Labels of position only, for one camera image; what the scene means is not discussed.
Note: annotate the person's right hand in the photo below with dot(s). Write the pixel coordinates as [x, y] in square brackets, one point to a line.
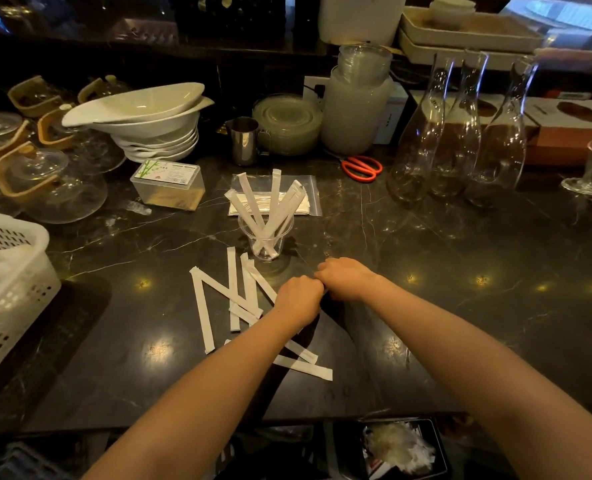
[348, 278]

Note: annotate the person's left hand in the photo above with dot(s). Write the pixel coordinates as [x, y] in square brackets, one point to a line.
[296, 299]

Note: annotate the person's left fingers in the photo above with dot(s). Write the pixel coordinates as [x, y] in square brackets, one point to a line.
[317, 290]

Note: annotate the person's right fingers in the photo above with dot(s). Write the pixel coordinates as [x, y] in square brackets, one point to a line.
[321, 275]

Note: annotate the person's right forearm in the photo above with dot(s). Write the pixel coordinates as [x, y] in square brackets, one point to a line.
[476, 374]

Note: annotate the person's left forearm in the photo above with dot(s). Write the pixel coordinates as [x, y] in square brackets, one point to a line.
[201, 399]

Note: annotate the bundle of white paper sachets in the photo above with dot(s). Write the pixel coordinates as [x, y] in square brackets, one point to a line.
[275, 214]

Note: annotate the clear zip bag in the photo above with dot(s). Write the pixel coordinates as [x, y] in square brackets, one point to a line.
[313, 194]

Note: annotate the clear plastic cup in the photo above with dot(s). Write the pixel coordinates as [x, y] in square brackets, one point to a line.
[248, 234]

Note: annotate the pile of white paper sachets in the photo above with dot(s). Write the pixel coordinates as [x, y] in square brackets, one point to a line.
[233, 289]

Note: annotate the steel milk jug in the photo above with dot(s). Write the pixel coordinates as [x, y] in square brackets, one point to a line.
[244, 142]

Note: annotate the stack of glass plates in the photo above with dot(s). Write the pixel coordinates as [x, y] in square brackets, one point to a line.
[287, 124]

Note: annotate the glass carafe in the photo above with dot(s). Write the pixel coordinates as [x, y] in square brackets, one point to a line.
[503, 159]
[463, 144]
[418, 154]

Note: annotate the black trash bin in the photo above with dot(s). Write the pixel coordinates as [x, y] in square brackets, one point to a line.
[346, 449]

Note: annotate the stack of translucent plastic containers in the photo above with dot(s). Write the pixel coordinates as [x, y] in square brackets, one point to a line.
[356, 117]

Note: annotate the crumpled white waste paper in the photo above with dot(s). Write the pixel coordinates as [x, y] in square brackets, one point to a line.
[401, 444]

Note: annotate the clear plastic toothpick box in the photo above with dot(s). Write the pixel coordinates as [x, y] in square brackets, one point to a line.
[168, 187]

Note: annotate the white carton box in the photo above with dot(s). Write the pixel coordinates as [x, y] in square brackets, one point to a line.
[395, 114]

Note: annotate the small clear plastic wrapper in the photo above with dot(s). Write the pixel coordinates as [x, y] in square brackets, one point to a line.
[137, 207]

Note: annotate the stack of clear plastic lids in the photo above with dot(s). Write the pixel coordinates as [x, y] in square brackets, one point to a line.
[364, 62]

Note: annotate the stack of white ceramic bowls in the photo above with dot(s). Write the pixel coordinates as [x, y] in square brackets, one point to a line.
[141, 114]

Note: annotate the white rectangular tray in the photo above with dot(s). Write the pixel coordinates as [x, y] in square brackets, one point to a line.
[496, 32]
[421, 54]

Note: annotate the white plastic bucket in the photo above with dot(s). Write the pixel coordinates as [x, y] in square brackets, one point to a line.
[361, 17]

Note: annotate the group of glass teapots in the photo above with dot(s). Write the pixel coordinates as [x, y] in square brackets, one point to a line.
[51, 189]

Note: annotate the stack of small white bowls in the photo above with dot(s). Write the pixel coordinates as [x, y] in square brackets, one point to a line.
[451, 9]

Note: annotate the white plastic basket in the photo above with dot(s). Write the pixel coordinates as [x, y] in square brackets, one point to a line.
[11, 304]

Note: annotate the blue plastic crate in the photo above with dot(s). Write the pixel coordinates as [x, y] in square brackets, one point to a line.
[26, 464]

